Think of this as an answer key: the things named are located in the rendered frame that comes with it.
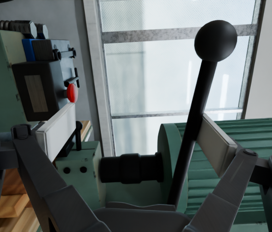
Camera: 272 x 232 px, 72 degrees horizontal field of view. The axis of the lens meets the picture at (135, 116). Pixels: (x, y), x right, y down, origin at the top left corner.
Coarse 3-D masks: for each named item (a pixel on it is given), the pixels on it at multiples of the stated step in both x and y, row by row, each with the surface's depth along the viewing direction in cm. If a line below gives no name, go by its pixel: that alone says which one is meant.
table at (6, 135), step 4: (68, 100) 60; (36, 124) 40; (32, 128) 38; (8, 132) 31; (0, 136) 29; (4, 136) 30; (8, 136) 31; (0, 140) 29; (4, 140) 30; (8, 140) 31
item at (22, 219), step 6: (24, 210) 28; (30, 210) 29; (18, 216) 27; (24, 216) 28; (0, 222) 26; (6, 222) 26; (12, 222) 26; (18, 222) 26; (24, 222) 28; (0, 228) 25; (6, 228) 25; (12, 228) 25; (18, 228) 26
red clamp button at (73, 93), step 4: (72, 84) 28; (68, 88) 27; (72, 88) 27; (76, 88) 29; (68, 92) 27; (72, 92) 27; (76, 92) 29; (68, 96) 27; (72, 96) 27; (76, 96) 29; (72, 100) 28; (76, 100) 29
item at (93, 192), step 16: (96, 144) 38; (64, 160) 33; (80, 160) 33; (96, 160) 35; (64, 176) 34; (80, 176) 34; (96, 176) 35; (80, 192) 36; (96, 192) 36; (96, 208) 37
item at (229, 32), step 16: (208, 32) 15; (224, 32) 15; (208, 48) 15; (224, 48) 15; (208, 64) 16; (208, 80) 17; (192, 112) 18; (192, 128) 19; (192, 144) 19; (176, 176) 21; (176, 192) 22; (176, 208) 23
